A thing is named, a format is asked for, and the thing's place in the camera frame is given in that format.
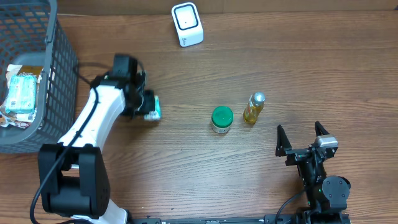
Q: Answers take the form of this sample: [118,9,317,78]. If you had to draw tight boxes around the yellow liquid bottle silver cap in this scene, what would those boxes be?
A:
[243,91,266,124]

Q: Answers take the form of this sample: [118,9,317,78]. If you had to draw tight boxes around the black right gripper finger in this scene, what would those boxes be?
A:
[275,125,292,157]
[315,121,329,136]

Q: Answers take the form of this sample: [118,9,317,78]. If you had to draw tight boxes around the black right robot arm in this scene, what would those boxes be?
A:
[275,121,351,214]

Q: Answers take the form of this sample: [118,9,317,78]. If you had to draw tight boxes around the brown snack packet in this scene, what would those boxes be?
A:
[17,65,43,80]

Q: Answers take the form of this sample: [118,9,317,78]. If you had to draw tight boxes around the green lid white jar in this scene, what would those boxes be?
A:
[211,106,234,134]

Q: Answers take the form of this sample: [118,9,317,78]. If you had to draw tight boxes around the small teal white box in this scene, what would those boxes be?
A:
[144,95,161,121]

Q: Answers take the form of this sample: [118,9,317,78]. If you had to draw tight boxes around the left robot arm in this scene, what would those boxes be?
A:
[29,54,161,223]

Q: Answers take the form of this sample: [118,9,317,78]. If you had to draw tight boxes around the grey plastic shopping basket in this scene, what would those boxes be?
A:
[1,0,78,154]

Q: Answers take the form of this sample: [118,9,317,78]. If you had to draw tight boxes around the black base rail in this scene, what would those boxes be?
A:
[127,215,351,224]

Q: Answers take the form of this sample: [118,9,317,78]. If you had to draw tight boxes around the teal tissue pack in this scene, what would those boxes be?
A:
[6,75,37,114]

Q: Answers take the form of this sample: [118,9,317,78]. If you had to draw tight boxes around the white barcode scanner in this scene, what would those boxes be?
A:
[171,2,204,47]

